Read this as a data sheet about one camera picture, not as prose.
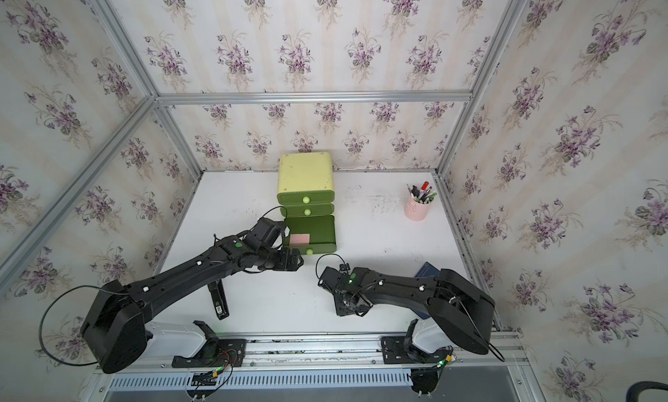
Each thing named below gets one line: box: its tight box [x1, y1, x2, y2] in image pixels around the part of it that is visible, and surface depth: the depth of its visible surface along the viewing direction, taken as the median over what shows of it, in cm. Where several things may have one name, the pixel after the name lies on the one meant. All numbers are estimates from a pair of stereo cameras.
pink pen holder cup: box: [403, 189, 435, 222], surface depth 101 cm
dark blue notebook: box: [414, 261, 441, 278], surface depth 92 cm
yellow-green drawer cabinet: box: [277, 151, 334, 194], surface depth 92 cm
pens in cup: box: [406, 180, 438, 205], surface depth 100 cm
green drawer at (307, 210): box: [280, 203, 335, 218], surface depth 94 cm
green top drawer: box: [276, 189, 335, 205], surface depth 88 cm
